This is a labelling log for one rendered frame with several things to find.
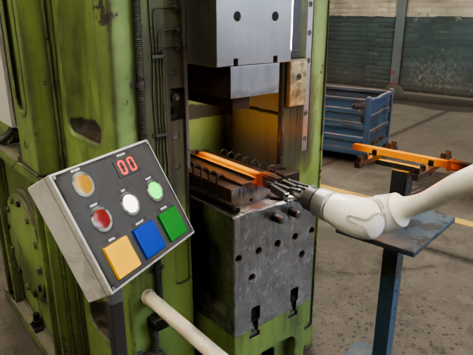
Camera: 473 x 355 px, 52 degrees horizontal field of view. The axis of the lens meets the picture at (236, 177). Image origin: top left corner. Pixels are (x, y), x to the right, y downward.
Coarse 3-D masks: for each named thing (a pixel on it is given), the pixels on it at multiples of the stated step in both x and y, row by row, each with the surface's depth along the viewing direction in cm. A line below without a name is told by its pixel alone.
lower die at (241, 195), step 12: (192, 156) 187; (216, 168) 173; (228, 168) 170; (252, 168) 172; (192, 180) 172; (204, 180) 166; (228, 180) 162; (240, 180) 160; (252, 180) 160; (228, 192) 156; (240, 192) 157; (252, 192) 161; (264, 192) 165; (240, 204) 159
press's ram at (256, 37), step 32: (192, 0) 142; (224, 0) 135; (256, 0) 142; (288, 0) 150; (192, 32) 145; (224, 32) 138; (256, 32) 145; (288, 32) 153; (224, 64) 141; (256, 64) 149
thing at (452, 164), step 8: (360, 144) 186; (368, 152) 184; (384, 152) 179; (392, 152) 177; (400, 152) 176; (408, 152) 176; (408, 160) 174; (416, 160) 172; (424, 160) 170; (440, 160) 167; (448, 160) 164; (448, 168) 164; (456, 168) 164
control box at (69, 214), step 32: (96, 160) 111; (128, 160) 119; (32, 192) 102; (64, 192) 100; (96, 192) 107; (128, 192) 115; (64, 224) 101; (128, 224) 111; (64, 256) 104; (96, 256) 101; (160, 256) 116; (96, 288) 102
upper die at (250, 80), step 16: (192, 64) 157; (272, 64) 152; (192, 80) 159; (208, 80) 152; (224, 80) 146; (240, 80) 146; (256, 80) 150; (272, 80) 154; (224, 96) 148; (240, 96) 147
